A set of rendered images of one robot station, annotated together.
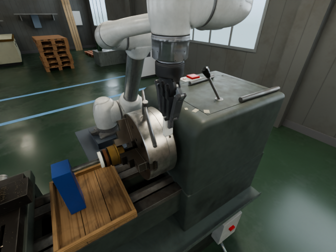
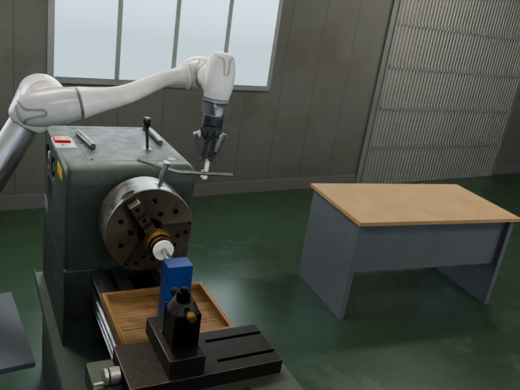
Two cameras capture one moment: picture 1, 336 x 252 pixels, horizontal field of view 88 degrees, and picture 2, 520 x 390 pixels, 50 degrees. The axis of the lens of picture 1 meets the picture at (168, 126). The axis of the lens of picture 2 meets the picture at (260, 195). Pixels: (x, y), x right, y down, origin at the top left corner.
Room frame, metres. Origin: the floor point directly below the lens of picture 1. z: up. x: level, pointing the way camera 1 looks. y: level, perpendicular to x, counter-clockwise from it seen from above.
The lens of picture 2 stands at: (0.17, 1.91, 1.92)
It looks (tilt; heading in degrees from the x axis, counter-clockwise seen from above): 20 degrees down; 272
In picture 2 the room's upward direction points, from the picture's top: 9 degrees clockwise
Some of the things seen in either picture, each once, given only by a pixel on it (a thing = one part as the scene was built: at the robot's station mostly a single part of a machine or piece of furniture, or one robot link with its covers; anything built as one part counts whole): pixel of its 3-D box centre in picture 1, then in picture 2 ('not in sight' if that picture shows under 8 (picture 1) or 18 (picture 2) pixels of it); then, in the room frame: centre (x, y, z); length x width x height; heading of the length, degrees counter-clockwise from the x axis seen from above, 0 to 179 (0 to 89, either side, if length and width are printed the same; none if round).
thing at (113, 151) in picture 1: (113, 155); (159, 243); (0.55, 0.23, 1.08); 0.09 x 0.09 x 0.09; 32
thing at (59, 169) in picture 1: (69, 187); (174, 293); (0.45, 0.40, 1.00); 0.08 x 0.06 x 0.23; 32
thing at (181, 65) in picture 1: (169, 77); (211, 127); (0.45, 0.00, 1.45); 0.08 x 0.07 x 0.09; 32
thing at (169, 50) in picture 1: (170, 47); (214, 106); (0.45, -0.01, 1.52); 0.09 x 0.09 x 0.06
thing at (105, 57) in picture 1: (107, 49); not in sight; (6.86, 2.21, 0.48); 1.00 x 0.81 x 0.96; 127
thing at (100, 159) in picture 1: (86, 165); (169, 258); (0.49, 0.33, 1.08); 0.13 x 0.07 x 0.07; 122
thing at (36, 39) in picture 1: (54, 52); not in sight; (6.33, 3.89, 0.47); 1.30 x 0.90 x 0.93; 37
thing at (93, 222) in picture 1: (90, 198); (166, 315); (0.48, 0.35, 0.89); 0.36 x 0.30 x 0.04; 32
